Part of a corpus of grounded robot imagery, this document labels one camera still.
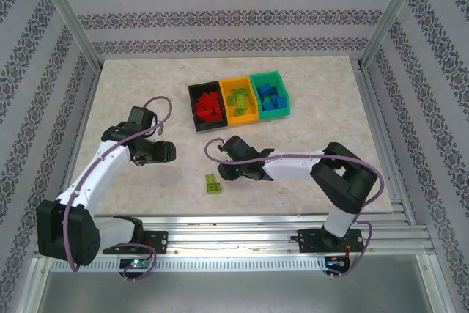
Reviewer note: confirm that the green plastic bin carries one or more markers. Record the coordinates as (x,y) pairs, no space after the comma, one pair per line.
(275,114)

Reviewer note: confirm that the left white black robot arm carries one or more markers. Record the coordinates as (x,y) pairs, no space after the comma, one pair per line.
(106,170)

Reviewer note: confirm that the aluminium side rail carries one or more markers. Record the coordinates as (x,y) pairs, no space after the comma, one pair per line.
(381,126)
(82,126)

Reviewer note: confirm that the yellow plastic bin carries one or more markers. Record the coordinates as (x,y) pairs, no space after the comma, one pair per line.
(242,119)

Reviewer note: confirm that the beige marble board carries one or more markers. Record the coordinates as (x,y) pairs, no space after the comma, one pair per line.
(146,85)

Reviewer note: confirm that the black plastic bin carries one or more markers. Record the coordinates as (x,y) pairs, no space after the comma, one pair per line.
(209,126)

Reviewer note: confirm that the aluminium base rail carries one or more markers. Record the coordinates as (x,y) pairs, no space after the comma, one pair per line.
(234,238)

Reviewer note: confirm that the small controller board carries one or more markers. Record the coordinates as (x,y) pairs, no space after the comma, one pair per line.
(135,263)
(337,261)

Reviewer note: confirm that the aluminium frame post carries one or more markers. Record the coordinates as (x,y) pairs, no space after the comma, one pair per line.
(392,16)
(67,16)

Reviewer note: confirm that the small green lego brick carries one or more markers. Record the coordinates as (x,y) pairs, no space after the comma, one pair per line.
(231,100)

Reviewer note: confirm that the blue lego brick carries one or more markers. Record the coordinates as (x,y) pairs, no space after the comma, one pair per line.
(280,102)
(265,90)
(269,107)
(273,98)

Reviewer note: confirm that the red lego brick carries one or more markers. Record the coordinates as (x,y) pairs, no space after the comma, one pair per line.
(217,102)
(216,114)
(201,111)
(207,98)

